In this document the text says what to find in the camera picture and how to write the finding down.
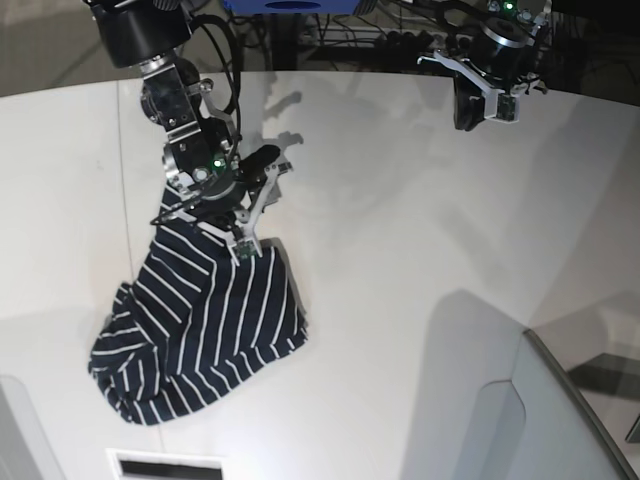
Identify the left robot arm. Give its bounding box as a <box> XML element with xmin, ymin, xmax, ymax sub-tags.
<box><xmin>417</xmin><ymin>1</ymin><xmax>550</xmax><ymax>132</ymax></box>

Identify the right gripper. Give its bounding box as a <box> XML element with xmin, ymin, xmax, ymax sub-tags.
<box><xmin>187</xmin><ymin>164</ymin><xmax>280</xmax><ymax>250</ymax></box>

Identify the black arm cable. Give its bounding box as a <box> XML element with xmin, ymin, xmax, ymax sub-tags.
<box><xmin>189</xmin><ymin>14</ymin><xmax>244</xmax><ymax>151</ymax></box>

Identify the power strip with red light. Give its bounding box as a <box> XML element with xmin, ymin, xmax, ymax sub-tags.
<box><xmin>379</xmin><ymin>30</ymin><xmax>445</xmax><ymax>51</ymax></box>

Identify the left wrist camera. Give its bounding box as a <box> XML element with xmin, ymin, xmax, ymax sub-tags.
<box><xmin>494</xmin><ymin>93</ymin><xmax>520</xmax><ymax>123</ymax></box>

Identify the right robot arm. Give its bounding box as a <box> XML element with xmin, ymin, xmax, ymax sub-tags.
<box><xmin>87</xmin><ymin>1</ymin><xmax>287</xmax><ymax>261</ymax></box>

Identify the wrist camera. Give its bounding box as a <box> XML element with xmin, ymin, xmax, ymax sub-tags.
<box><xmin>228</xmin><ymin>237</ymin><xmax>263</xmax><ymax>265</ymax></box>
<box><xmin>494</xmin><ymin>93</ymin><xmax>520</xmax><ymax>123</ymax></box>

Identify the blue plastic bin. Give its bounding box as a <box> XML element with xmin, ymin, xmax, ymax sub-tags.
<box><xmin>223</xmin><ymin>0</ymin><xmax>359</xmax><ymax>15</ymax></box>

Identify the navy white striped t-shirt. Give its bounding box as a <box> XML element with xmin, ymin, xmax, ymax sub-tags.
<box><xmin>88</xmin><ymin>220</ymin><xmax>308</xmax><ymax>426</ymax></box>

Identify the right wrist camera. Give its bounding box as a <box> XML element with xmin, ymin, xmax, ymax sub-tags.
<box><xmin>228</xmin><ymin>237</ymin><xmax>263</xmax><ymax>265</ymax></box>

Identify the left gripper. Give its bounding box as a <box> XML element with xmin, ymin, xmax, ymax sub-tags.
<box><xmin>417</xmin><ymin>22</ymin><xmax>545</xmax><ymax>132</ymax></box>

